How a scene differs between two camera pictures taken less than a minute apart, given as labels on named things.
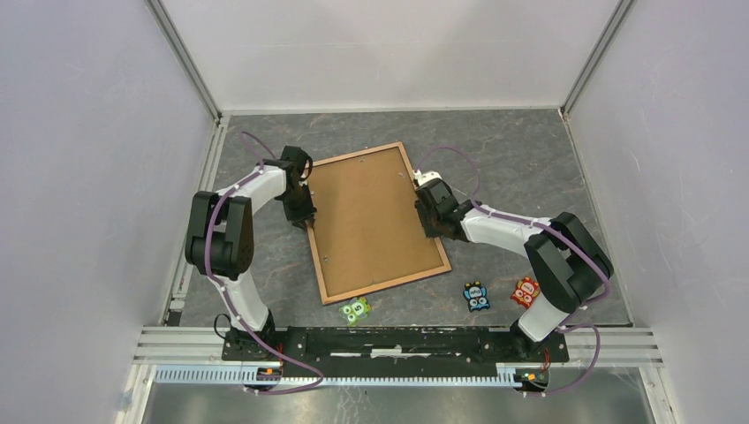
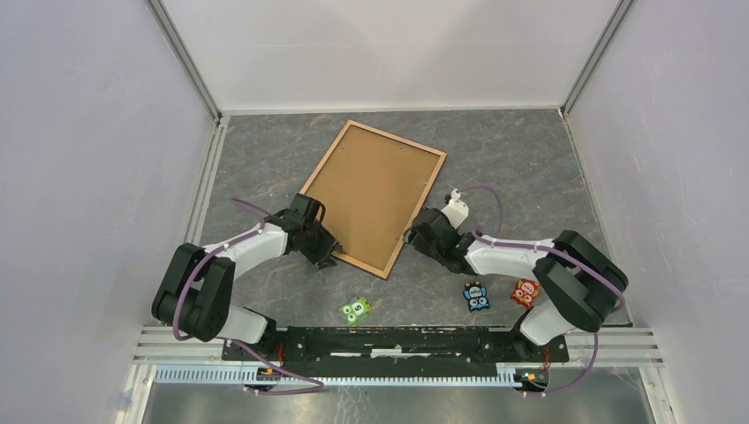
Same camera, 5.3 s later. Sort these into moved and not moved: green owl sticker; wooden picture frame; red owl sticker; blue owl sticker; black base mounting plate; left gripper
Moved: wooden picture frame; left gripper
Not moved: black base mounting plate; green owl sticker; red owl sticker; blue owl sticker
